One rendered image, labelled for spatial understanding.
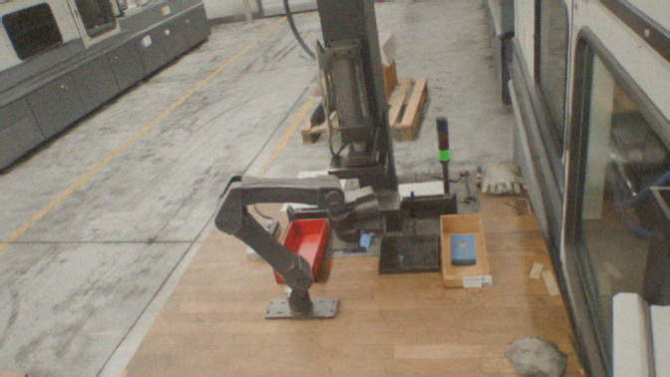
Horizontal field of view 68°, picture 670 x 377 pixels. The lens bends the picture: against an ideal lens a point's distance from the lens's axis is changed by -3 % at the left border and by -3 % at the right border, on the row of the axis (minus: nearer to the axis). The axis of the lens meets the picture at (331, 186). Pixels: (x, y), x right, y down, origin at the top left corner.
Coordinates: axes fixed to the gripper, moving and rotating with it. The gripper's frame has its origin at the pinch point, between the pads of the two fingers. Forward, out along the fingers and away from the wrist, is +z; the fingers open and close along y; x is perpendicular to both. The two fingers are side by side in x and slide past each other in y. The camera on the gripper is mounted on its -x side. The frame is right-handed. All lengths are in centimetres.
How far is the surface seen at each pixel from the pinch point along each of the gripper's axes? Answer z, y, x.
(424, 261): 10.5, 1.2, -18.8
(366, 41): -30, 50, -5
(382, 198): 15.0, 26.4, -4.7
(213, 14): 474, 839, 475
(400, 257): 11.4, 3.0, -11.8
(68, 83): 220, 353, 433
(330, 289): 8.8, -8.4, 7.4
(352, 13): -38, 53, -2
